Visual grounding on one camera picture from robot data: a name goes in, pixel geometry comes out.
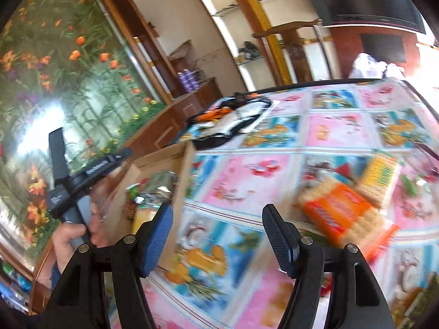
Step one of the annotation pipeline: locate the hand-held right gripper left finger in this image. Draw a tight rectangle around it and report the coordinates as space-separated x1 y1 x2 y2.
41 203 174 329

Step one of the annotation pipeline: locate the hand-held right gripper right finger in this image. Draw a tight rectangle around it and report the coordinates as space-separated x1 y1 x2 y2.
262 204 395 329

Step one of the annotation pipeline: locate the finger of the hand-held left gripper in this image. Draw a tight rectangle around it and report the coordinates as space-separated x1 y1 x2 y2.
84 149 134 186

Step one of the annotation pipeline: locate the yellow green cracker packet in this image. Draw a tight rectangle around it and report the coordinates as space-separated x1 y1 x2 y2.
132 209 156 235
357 150 403 210

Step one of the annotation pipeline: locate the silver foil snack packet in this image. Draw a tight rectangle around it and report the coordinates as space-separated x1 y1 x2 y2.
135 194 172 208

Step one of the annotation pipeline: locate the green snack packet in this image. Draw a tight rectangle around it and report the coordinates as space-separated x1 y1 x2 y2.
142 172 176 194

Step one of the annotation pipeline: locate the brown cardboard box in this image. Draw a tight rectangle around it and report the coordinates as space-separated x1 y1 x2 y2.
103 141 197 272

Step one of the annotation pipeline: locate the orange cracker packet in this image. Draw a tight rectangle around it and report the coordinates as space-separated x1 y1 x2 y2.
297 175 400 263

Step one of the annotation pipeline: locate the person's left hand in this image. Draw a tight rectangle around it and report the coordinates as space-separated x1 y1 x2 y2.
35 197 114 297

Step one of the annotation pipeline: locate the wooden low cabinet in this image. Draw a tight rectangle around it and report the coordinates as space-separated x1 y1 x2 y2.
117 77 224 161

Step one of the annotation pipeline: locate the black white orange scarf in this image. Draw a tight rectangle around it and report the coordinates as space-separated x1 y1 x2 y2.
185 91 273 149

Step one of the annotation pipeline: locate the small green white packet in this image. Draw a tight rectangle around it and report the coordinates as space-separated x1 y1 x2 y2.
401 175 421 192

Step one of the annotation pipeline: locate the dark cloth bundle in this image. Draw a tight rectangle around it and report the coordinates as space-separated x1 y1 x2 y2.
237 40 262 64

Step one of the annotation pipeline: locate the wooden chair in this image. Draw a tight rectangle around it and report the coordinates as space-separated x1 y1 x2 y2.
253 19 325 84

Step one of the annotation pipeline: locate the white plastic bag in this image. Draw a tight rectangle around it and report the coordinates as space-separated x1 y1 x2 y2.
386 62 407 80
349 53 390 80

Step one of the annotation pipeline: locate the flower wall mural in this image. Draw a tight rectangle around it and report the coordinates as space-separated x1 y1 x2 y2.
0 0 168 271

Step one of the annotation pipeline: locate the white wall shelf niche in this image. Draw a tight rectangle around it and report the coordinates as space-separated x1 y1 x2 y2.
183 0 287 86

